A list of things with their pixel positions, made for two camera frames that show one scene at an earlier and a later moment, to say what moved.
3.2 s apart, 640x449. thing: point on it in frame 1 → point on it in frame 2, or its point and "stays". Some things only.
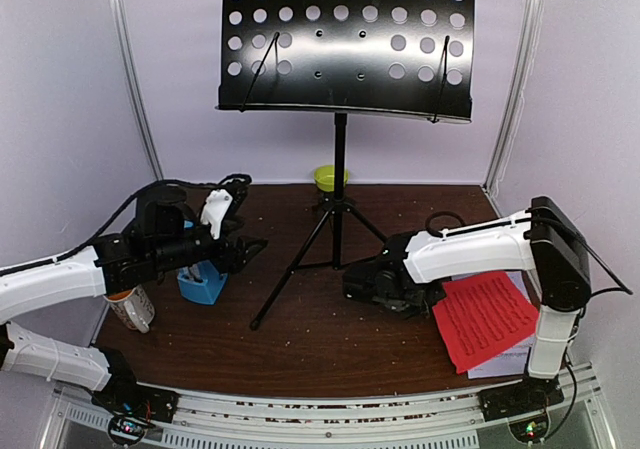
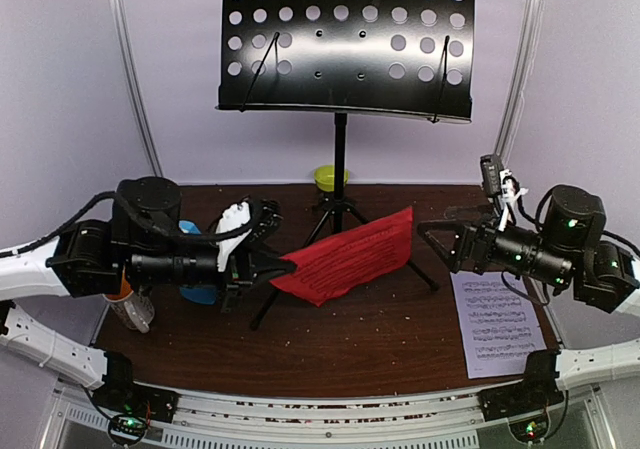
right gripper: (436, 294) → (481, 236)
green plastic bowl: (325, 178) stays
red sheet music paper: (481, 315) → (333, 266)
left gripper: (235, 260) → (247, 268)
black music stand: (395, 42) stays
